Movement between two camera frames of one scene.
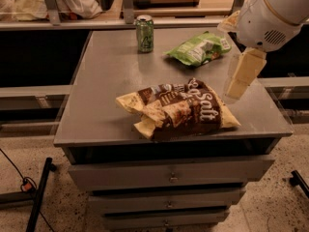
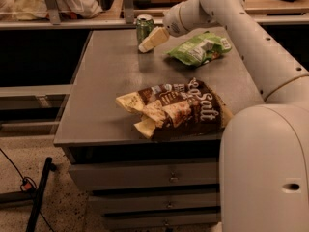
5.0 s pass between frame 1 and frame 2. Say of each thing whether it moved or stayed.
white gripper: moved
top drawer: stayed
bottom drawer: stayed
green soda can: stayed
